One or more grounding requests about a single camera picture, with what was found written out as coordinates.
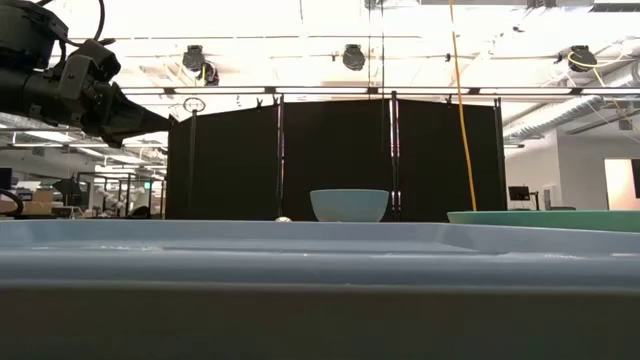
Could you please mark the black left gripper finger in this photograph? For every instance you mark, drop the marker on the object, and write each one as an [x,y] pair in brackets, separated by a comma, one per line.
[145,122]

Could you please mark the blue bowl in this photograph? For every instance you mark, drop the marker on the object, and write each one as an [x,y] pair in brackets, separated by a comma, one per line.
[349,206]

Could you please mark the green plate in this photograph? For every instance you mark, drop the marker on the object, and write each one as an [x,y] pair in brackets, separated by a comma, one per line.
[550,220]

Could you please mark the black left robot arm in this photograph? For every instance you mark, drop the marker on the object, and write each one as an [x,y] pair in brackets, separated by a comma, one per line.
[25,95]

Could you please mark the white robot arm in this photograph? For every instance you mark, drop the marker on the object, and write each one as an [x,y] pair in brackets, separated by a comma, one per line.
[112,197]

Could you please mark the blue plastic tray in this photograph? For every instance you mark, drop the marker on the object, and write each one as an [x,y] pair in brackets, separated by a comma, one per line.
[300,260]

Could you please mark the black softbox lamp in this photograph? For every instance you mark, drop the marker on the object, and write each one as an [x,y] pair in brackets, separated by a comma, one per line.
[67,186]

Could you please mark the cardboard box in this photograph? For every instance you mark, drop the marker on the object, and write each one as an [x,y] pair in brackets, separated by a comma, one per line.
[37,202]

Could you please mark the black computer monitor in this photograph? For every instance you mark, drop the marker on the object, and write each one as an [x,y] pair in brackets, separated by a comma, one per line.
[5,178]

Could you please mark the long light strip bar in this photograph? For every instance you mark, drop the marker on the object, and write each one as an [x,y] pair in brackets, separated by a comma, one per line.
[320,90]

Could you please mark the black partition screen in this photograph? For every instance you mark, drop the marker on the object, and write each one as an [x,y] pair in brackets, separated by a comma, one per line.
[340,150]

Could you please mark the small black monitor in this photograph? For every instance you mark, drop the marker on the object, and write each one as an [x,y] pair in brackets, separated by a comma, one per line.
[519,193]

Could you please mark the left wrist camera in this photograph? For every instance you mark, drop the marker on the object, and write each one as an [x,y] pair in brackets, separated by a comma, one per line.
[87,65]

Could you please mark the black cell frame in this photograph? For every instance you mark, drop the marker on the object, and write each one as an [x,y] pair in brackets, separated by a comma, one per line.
[127,195]

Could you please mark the grey ventilation duct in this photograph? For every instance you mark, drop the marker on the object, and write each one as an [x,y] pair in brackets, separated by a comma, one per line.
[550,117]

